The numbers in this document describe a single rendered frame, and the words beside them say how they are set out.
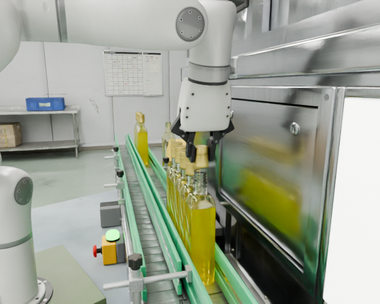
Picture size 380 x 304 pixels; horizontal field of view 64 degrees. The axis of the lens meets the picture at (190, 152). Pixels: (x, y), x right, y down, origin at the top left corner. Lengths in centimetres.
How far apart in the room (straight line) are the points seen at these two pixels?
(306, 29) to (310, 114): 15
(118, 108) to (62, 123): 114
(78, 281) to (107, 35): 62
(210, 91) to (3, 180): 44
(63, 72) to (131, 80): 131
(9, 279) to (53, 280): 14
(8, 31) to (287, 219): 52
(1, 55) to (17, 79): 625
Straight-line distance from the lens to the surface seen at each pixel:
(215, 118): 59
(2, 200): 70
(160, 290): 73
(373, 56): 44
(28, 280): 80
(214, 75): 55
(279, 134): 60
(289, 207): 59
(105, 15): 46
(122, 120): 654
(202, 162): 63
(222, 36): 54
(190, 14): 46
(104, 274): 104
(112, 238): 104
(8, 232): 73
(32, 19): 48
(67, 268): 93
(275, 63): 62
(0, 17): 43
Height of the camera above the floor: 132
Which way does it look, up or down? 12 degrees down
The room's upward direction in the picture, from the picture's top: straight up
